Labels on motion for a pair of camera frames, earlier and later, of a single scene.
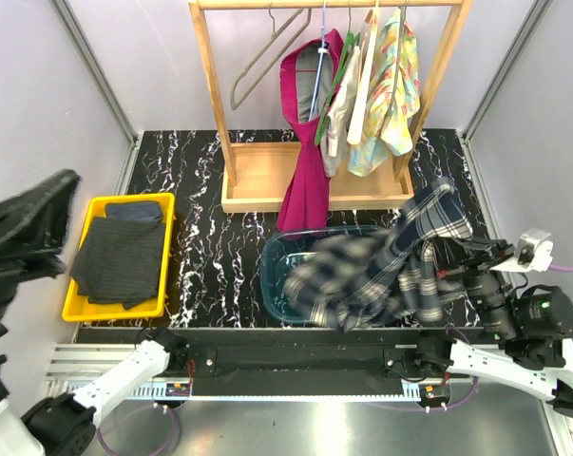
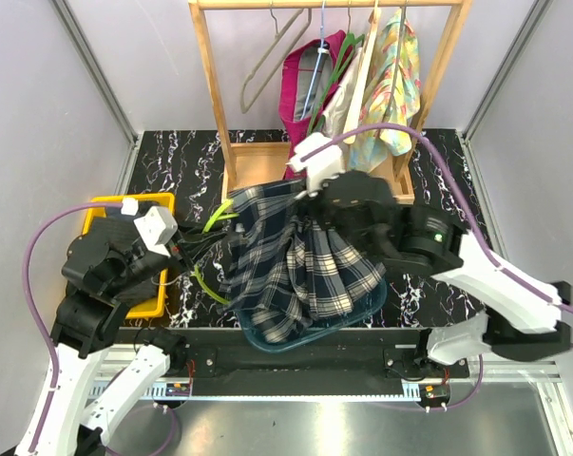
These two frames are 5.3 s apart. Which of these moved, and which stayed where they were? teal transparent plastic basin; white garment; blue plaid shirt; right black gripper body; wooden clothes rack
Moved: right black gripper body; teal transparent plastic basin; blue plaid shirt
Stayed: wooden clothes rack; white garment
